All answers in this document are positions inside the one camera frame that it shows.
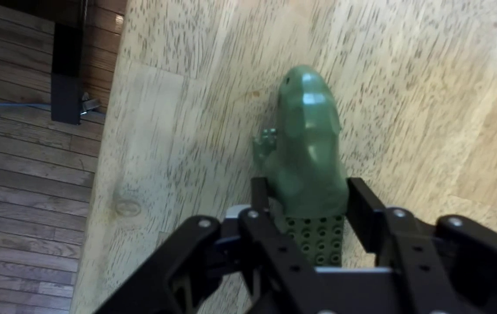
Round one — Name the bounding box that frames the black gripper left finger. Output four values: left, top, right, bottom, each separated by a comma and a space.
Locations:
93, 175, 320, 314

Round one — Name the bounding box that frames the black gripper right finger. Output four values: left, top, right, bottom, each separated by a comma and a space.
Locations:
346, 175, 497, 314

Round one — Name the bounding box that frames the green leaf-shaped cloth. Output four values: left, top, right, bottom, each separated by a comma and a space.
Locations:
252, 64, 351, 270

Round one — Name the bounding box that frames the black furniture leg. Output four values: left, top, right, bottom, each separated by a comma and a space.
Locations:
49, 0, 88, 125

